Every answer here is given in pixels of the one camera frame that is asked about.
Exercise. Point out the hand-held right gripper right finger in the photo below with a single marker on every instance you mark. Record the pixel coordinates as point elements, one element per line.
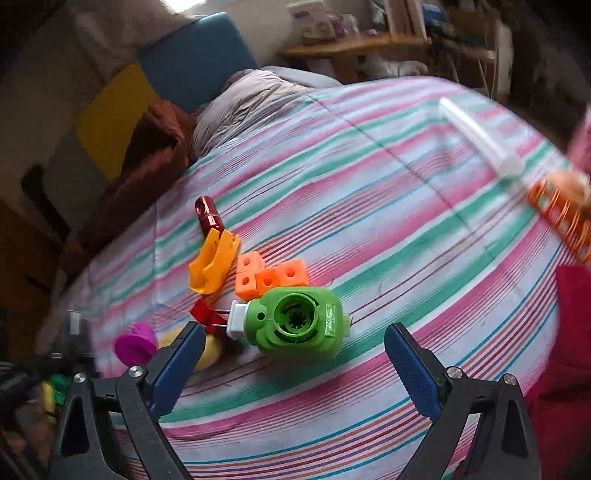
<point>411,369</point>

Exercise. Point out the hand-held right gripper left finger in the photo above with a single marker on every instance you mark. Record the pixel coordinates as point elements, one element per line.
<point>178,360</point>

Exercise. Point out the toy potato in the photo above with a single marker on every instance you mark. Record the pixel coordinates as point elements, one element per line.
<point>212,350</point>

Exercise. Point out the magenta plastic cup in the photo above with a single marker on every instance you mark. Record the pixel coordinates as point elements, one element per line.
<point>134,346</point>

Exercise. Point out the green plastic toy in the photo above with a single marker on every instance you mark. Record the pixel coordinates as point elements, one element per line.
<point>295,323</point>

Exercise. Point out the orange linking cube block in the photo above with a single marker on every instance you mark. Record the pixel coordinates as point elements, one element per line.
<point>272,277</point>

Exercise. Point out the small red clip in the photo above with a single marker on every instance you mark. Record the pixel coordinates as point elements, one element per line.
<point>203,314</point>

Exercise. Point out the yellow plastic scoop piece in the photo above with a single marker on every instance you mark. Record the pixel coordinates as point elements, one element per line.
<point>212,267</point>

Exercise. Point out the red metallic cylinder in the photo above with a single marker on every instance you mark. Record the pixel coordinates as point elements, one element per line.
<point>207,213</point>

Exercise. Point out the red clothing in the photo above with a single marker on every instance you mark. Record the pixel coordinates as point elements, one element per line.
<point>568,369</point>

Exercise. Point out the striped bed cover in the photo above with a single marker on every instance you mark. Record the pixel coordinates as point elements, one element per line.
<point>369,207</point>

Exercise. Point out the brown blanket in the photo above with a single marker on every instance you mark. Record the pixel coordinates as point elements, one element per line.
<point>138,175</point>

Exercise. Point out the orange plastic rack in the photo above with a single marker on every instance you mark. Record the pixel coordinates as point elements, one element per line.
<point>554,212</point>

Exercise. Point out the peach round object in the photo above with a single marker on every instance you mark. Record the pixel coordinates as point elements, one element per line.
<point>570,184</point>

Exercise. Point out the clear plastic tube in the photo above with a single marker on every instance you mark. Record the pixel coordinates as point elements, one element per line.
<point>475,134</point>

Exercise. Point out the grey pillow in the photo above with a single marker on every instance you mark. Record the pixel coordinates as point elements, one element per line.
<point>240,101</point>

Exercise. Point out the pink cloth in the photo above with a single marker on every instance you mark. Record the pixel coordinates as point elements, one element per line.
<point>581,134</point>

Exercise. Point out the multicolour padded headboard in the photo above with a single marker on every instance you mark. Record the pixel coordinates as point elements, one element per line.
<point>198,55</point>

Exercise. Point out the cluttered bookshelf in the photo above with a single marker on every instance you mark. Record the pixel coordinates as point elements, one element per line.
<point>461,55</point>

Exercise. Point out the wooden shelf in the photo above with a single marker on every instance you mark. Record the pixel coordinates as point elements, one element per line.
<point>360,44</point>

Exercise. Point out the white box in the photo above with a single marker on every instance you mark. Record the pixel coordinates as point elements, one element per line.
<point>309,18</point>

